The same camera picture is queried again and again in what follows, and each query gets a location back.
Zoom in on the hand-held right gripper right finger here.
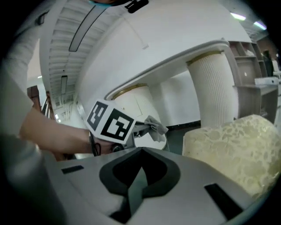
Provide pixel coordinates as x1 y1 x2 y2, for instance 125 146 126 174
128 147 262 223

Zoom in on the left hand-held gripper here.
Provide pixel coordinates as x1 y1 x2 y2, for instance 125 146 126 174
85 98 152 154

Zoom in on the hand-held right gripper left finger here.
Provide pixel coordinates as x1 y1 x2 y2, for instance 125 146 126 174
45 147 144 223

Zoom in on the grey cloth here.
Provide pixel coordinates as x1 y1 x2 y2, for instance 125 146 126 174
144 115 169 143

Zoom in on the cream patterned cushioned seat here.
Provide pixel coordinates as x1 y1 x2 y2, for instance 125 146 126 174
182 114 281 198

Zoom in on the person's left forearm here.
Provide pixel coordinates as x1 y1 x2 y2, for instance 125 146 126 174
19 107 104 155

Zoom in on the white curved table top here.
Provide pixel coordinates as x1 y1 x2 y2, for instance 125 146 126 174
104 39 230 101

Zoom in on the person's white top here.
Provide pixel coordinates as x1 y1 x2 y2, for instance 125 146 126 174
1 8 52 141

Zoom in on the brown wooden furniture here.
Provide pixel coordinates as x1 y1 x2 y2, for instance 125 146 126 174
26 85 56 121

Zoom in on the grey shelf unit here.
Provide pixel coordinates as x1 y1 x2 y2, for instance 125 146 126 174
227 40 280 124

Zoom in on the long dark ceiling lamp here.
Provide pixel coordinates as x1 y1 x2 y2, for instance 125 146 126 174
68 5 97 53

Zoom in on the white flat box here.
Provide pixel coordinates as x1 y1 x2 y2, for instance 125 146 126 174
254 76 279 86

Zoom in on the bright ceiling light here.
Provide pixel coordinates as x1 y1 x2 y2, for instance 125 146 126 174
230 12 247 22
253 21 268 31

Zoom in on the black head-worn camera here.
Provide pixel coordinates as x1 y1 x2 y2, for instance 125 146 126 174
124 0 150 14

